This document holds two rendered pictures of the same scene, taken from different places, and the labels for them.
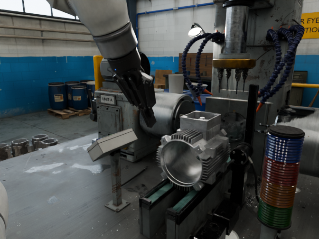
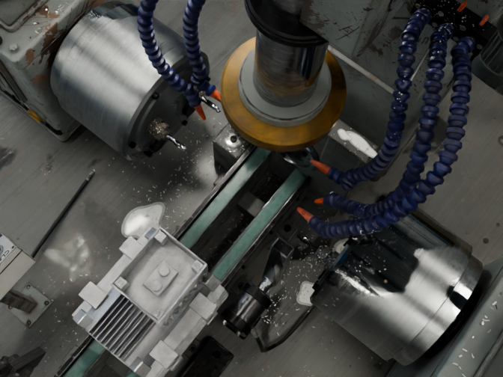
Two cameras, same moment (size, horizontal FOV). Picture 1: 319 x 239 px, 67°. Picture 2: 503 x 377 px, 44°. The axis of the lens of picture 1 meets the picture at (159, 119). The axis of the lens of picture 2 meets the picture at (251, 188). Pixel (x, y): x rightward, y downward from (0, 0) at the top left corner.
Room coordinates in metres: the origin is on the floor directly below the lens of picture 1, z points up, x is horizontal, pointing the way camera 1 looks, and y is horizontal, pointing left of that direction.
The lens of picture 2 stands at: (0.64, -0.26, 2.12)
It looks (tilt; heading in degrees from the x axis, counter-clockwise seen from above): 72 degrees down; 356
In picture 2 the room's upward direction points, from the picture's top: 7 degrees clockwise
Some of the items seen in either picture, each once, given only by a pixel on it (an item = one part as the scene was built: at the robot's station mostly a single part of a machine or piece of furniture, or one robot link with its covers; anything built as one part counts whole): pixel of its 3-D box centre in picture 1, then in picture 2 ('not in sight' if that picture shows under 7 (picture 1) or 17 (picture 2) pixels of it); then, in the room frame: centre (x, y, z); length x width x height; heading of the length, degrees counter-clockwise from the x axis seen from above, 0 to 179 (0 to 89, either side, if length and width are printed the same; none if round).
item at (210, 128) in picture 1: (200, 125); (161, 277); (0.81, -0.15, 1.11); 0.12 x 0.11 x 0.07; 145
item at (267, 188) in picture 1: (277, 188); not in sight; (0.41, -0.23, 1.10); 0.06 x 0.06 x 0.04
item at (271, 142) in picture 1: (284, 145); not in sight; (0.41, -0.23, 1.19); 0.06 x 0.06 x 0.04
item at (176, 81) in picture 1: (175, 83); not in sight; (3.23, -0.21, 0.99); 0.24 x 0.22 x 0.24; 52
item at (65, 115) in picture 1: (77, 97); not in sight; (5.78, 1.99, 0.37); 1.20 x 0.80 x 0.74; 137
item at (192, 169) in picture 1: (194, 153); (152, 304); (0.78, -0.12, 1.01); 0.20 x 0.19 x 0.19; 145
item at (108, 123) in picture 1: (127, 118); (31, 14); (1.37, 0.19, 0.99); 0.35 x 0.31 x 0.37; 55
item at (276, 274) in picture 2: (250, 119); (275, 265); (0.84, -0.33, 1.12); 0.04 x 0.03 x 0.26; 145
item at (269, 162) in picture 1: (280, 167); not in sight; (0.41, -0.23, 1.14); 0.06 x 0.06 x 0.04
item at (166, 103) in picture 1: (161, 115); (114, 67); (1.23, -0.01, 1.04); 0.37 x 0.25 x 0.25; 55
